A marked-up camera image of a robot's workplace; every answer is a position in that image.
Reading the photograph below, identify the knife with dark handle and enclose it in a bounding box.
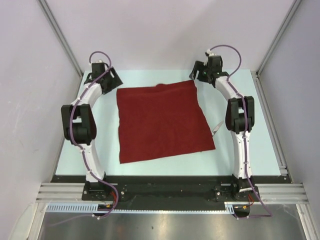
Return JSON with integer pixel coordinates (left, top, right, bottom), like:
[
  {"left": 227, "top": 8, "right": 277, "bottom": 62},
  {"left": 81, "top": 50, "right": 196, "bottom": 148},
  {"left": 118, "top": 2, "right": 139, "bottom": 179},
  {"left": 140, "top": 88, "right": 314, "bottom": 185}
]
[{"left": 211, "top": 120, "right": 224, "bottom": 137}]

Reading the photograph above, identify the red cloth napkin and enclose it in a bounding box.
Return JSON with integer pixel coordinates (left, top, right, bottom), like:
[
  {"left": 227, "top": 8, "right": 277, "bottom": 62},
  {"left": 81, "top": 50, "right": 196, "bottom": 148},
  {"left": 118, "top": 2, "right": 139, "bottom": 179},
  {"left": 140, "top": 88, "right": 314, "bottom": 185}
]
[{"left": 116, "top": 80, "right": 216, "bottom": 164}]

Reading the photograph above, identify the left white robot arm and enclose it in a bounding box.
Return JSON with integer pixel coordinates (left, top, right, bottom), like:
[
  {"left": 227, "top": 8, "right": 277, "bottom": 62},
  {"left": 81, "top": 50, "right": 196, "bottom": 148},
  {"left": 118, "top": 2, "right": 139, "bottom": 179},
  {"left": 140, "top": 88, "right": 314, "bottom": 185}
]
[{"left": 61, "top": 61, "right": 123, "bottom": 183}]

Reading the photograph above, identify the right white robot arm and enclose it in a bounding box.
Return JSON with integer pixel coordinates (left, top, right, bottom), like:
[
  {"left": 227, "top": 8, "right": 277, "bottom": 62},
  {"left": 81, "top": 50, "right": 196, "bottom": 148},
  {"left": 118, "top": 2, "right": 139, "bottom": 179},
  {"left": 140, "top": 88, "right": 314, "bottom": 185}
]
[{"left": 189, "top": 53, "right": 255, "bottom": 181}]

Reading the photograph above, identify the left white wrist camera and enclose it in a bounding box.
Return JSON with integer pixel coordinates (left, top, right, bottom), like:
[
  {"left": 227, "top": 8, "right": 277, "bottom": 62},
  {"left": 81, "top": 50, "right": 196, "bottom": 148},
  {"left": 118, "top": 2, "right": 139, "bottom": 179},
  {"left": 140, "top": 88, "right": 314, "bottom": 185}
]
[{"left": 89, "top": 59, "right": 105, "bottom": 65}]

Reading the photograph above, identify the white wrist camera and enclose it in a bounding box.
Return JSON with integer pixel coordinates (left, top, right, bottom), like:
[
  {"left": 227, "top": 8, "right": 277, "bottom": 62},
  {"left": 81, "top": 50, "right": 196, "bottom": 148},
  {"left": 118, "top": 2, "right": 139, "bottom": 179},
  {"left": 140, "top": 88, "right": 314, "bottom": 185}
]
[
  {"left": 89, "top": 59, "right": 105, "bottom": 65},
  {"left": 205, "top": 49, "right": 218, "bottom": 58}
]

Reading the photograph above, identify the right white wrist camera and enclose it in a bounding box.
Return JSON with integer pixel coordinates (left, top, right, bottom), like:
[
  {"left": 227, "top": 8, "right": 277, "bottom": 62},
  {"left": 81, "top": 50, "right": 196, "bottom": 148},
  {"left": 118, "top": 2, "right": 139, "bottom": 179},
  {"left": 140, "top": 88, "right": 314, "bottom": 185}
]
[{"left": 205, "top": 49, "right": 218, "bottom": 58}]

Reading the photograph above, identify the left aluminium frame post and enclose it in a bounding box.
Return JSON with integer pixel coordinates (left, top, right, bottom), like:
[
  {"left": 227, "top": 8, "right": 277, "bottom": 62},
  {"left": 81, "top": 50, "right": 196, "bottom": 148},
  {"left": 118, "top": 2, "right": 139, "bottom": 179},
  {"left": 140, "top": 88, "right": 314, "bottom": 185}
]
[{"left": 36, "top": 0, "right": 84, "bottom": 77}]

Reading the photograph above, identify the aluminium frame post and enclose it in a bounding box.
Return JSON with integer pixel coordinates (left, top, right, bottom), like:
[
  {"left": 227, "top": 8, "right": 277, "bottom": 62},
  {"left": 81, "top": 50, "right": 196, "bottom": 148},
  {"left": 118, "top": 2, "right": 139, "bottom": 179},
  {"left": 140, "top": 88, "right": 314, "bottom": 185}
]
[
  {"left": 36, "top": 0, "right": 84, "bottom": 77},
  {"left": 254, "top": 0, "right": 304, "bottom": 77}
]

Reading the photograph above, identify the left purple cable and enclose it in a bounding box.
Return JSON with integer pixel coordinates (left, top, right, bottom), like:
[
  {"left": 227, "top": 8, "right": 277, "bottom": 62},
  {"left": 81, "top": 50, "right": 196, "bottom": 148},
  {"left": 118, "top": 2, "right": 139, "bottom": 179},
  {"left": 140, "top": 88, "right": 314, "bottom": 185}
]
[{"left": 68, "top": 50, "right": 120, "bottom": 222}]

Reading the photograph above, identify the purple cable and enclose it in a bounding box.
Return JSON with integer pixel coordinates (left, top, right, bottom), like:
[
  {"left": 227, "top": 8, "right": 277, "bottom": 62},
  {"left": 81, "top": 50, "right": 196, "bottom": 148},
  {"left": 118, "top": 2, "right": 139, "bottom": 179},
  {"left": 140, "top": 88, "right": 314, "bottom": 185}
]
[
  {"left": 68, "top": 50, "right": 120, "bottom": 222},
  {"left": 204, "top": 44, "right": 275, "bottom": 218}
]

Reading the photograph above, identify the right aluminium frame post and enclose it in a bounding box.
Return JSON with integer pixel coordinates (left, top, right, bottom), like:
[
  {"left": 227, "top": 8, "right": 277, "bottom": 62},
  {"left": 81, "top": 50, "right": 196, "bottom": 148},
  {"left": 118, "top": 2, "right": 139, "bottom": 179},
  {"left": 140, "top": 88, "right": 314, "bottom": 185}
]
[{"left": 254, "top": 0, "right": 304, "bottom": 77}]

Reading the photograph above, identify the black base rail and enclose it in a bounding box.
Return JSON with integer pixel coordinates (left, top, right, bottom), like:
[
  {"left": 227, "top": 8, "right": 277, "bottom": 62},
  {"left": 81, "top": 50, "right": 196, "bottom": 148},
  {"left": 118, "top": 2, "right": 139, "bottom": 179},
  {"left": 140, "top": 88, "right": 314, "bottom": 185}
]
[{"left": 51, "top": 174, "right": 261, "bottom": 211}]

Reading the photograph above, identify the white cable duct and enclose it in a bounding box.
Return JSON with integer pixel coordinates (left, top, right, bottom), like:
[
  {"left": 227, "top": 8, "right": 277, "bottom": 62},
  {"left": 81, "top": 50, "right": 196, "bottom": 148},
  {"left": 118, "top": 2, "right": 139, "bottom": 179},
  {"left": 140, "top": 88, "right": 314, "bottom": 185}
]
[{"left": 46, "top": 202, "right": 250, "bottom": 216}]

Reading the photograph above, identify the aluminium front frame rail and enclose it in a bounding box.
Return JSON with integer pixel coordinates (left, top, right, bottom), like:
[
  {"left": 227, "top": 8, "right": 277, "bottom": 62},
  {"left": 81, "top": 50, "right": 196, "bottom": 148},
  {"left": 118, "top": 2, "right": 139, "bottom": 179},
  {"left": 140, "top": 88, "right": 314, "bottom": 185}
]
[{"left": 36, "top": 183, "right": 309, "bottom": 204}]

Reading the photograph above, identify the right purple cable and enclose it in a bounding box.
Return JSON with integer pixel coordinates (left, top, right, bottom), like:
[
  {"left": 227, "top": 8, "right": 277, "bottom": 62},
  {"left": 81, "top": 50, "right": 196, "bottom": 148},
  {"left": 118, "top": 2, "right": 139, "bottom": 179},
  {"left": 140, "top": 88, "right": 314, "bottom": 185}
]
[{"left": 204, "top": 44, "right": 275, "bottom": 218}]

